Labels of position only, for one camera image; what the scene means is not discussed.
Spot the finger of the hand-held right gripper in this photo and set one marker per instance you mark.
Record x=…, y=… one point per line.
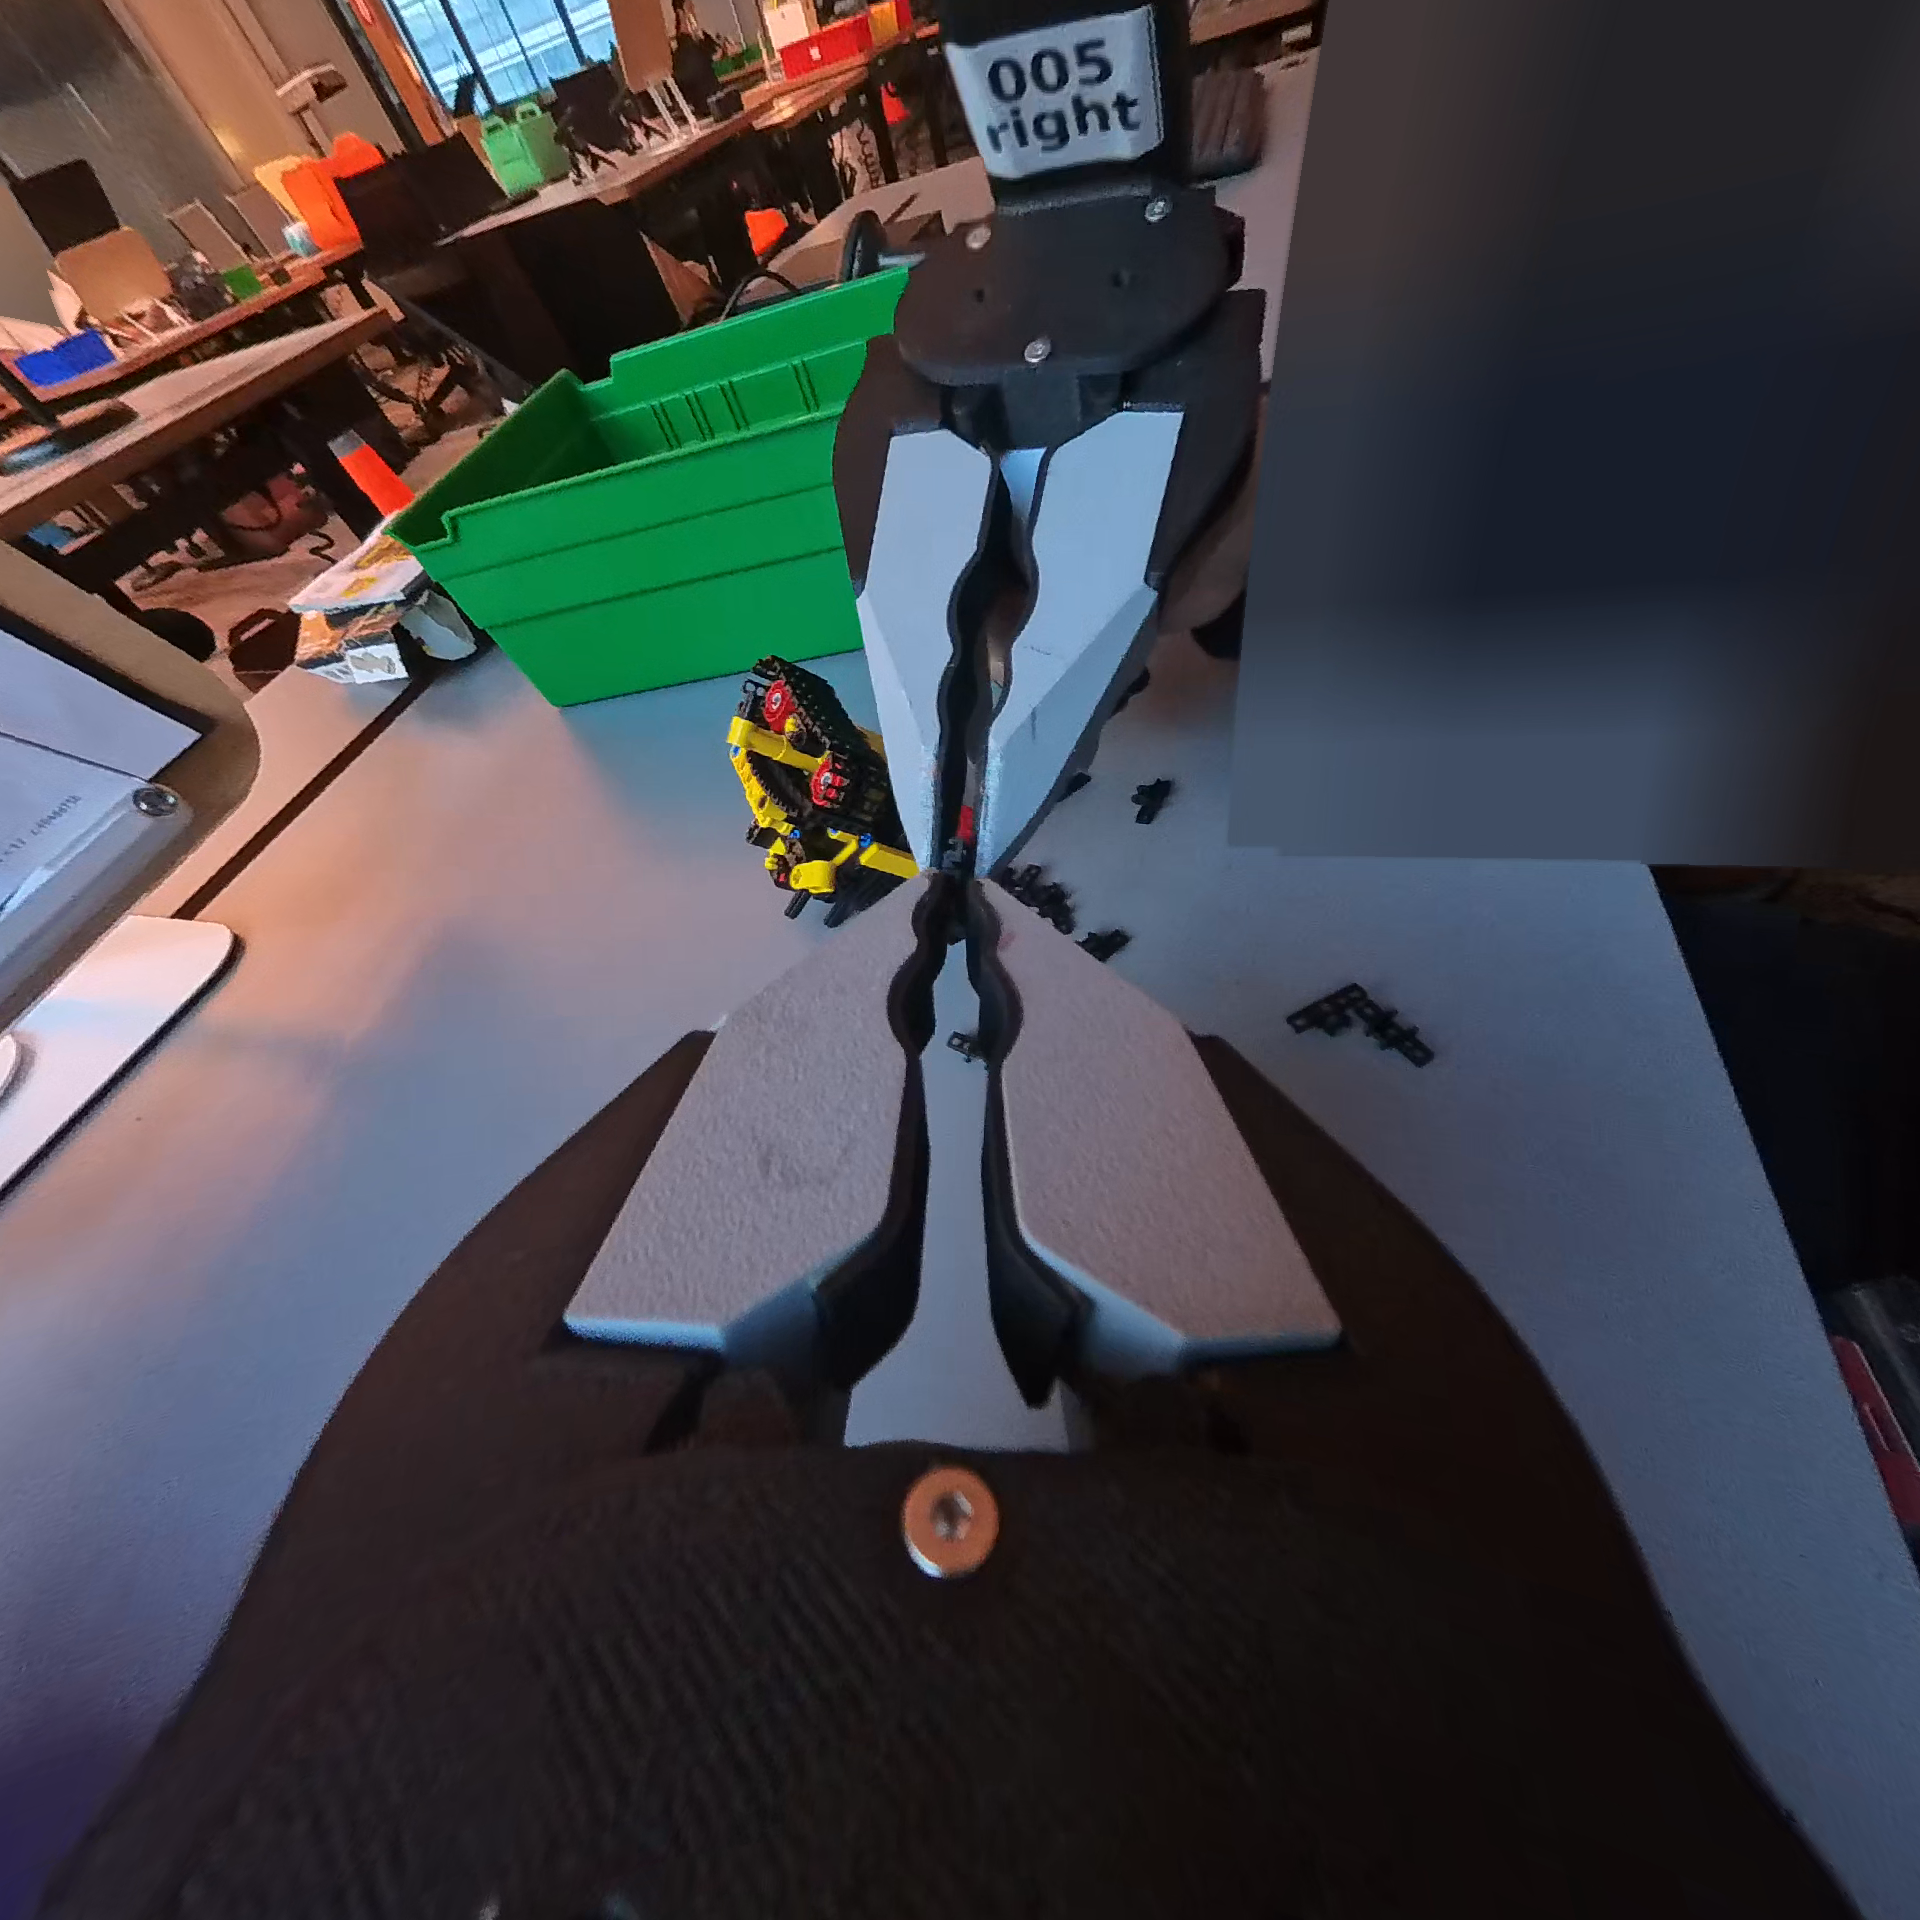
x=1096, y=600
x=907, y=600

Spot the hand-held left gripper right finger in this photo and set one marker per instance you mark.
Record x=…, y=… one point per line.
x=1155, y=1185

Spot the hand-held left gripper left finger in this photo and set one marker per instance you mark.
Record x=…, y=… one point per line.
x=751, y=1170

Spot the yellow lego tracked vehicle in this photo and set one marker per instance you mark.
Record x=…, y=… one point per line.
x=809, y=781

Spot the two-link black lego track piece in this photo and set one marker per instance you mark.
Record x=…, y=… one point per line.
x=1043, y=897

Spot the torn lego packaging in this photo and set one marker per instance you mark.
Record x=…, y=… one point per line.
x=376, y=630

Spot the green plastic bin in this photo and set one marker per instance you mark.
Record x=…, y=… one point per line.
x=644, y=569

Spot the red bins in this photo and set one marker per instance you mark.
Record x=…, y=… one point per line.
x=821, y=45

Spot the white flat stand base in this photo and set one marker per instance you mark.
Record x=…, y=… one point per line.
x=119, y=1005

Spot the orange bin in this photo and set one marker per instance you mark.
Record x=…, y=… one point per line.
x=323, y=182

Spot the wooden work table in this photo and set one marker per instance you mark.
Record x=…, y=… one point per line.
x=180, y=405

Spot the red and black box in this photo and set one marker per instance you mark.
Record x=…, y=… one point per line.
x=1882, y=1411

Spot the printed instruction sheet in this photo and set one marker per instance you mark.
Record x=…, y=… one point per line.
x=75, y=721

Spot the cardboard box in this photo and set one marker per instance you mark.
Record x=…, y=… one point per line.
x=112, y=278

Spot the small blue bin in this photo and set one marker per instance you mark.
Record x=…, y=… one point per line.
x=67, y=360

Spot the black monitor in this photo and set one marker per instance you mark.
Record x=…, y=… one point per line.
x=59, y=201

